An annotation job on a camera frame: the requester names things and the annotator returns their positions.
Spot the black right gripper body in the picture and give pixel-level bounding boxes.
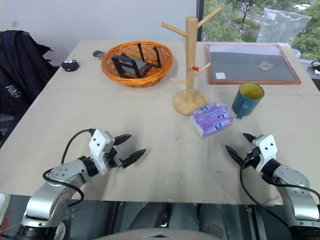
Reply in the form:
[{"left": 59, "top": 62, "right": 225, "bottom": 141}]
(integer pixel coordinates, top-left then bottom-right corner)
[{"left": 241, "top": 146, "right": 261, "bottom": 171}]

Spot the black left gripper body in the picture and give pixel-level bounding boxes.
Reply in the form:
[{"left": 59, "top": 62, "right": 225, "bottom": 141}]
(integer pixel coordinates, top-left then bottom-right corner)
[{"left": 103, "top": 145, "right": 125, "bottom": 174}]

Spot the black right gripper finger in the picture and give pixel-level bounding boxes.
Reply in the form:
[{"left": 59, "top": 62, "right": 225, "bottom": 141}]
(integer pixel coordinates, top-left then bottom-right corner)
[
  {"left": 224, "top": 144, "right": 243, "bottom": 165},
  {"left": 242, "top": 132, "right": 256, "bottom": 144}
]

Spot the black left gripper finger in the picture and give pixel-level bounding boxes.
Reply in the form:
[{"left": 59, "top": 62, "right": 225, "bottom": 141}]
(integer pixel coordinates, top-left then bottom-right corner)
[
  {"left": 114, "top": 134, "right": 133, "bottom": 147},
  {"left": 121, "top": 148, "right": 147, "bottom": 169}
]

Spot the teal mug yellow inside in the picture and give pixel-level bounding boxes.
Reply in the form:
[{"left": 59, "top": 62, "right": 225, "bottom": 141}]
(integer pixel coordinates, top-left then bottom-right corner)
[{"left": 231, "top": 82, "right": 265, "bottom": 120}]

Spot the wooden mug tree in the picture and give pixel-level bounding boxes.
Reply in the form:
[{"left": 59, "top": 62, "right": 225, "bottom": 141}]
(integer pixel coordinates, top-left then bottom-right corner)
[{"left": 160, "top": 6, "right": 223, "bottom": 117}]

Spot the purple tissue pack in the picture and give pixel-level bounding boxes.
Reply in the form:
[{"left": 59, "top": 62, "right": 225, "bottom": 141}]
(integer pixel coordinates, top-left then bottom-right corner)
[{"left": 189, "top": 101, "right": 235, "bottom": 140}]

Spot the orange woven basket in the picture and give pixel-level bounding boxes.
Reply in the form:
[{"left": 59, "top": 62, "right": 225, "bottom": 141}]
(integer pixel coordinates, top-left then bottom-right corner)
[{"left": 100, "top": 40, "right": 175, "bottom": 88}]

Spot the black folding stand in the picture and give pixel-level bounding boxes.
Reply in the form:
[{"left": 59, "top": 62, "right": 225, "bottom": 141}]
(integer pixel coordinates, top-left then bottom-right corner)
[{"left": 110, "top": 42, "right": 161, "bottom": 80}]

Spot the small clear plastic pouch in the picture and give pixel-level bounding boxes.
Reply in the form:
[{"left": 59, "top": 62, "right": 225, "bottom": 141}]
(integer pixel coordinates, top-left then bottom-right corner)
[{"left": 258, "top": 60, "right": 274, "bottom": 71}]

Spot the wood-framed dark board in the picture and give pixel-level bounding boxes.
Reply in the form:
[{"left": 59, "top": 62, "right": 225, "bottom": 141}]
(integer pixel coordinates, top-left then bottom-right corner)
[{"left": 204, "top": 42, "right": 302, "bottom": 86}]

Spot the grey rounded robot body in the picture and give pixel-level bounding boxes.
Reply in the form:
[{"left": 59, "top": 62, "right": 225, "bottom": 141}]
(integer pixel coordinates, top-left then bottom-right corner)
[{"left": 99, "top": 226, "right": 209, "bottom": 240}]

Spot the small black silver clip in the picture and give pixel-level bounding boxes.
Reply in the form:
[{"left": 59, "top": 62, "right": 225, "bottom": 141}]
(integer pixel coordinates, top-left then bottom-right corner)
[{"left": 92, "top": 50, "right": 108, "bottom": 60}]

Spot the black round toy with eyes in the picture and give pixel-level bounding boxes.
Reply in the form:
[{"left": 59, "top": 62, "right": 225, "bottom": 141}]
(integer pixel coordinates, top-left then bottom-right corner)
[{"left": 60, "top": 58, "right": 81, "bottom": 73}]

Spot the large clear plastic bag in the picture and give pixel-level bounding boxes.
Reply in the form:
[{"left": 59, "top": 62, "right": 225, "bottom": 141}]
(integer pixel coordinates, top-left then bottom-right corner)
[{"left": 256, "top": 7, "right": 312, "bottom": 47}]

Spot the black backpack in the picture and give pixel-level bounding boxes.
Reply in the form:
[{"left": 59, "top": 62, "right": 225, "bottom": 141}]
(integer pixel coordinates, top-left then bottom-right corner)
[{"left": 0, "top": 29, "right": 60, "bottom": 116}]

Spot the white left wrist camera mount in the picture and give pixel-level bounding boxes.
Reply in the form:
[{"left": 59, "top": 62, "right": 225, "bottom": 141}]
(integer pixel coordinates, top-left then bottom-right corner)
[{"left": 88, "top": 129, "right": 116, "bottom": 175}]

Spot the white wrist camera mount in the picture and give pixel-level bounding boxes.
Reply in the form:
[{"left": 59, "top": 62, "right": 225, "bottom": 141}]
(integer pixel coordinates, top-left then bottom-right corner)
[
  {"left": 88, "top": 129, "right": 116, "bottom": 175},
  {"left": 251, "top": 134, "right": 279, "bottom": 174}
]

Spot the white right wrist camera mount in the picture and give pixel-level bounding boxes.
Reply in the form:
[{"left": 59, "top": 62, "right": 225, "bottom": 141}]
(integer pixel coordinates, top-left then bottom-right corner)
[{"left": 251, "top": 134, "right": 279, "bottom": 174}]

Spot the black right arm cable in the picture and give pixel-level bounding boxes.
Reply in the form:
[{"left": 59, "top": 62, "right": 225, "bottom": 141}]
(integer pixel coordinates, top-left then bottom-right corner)
[{"left": 239, "top": 149, "right": 320, "bottom": 230}]

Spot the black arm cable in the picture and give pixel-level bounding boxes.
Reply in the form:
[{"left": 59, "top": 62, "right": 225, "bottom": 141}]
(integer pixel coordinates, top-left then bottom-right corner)
[
  {"left": 239, "top": 149, "right": 320, "bottom": 230},
  {"left": 42, "top": 128, "right": 97, "bottom": 209}
]

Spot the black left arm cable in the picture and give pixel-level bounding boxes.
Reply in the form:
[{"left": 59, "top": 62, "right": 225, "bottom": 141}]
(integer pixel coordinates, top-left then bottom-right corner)
[{"left": 42, "top": 128, "right": 97, "bottom": 209}]

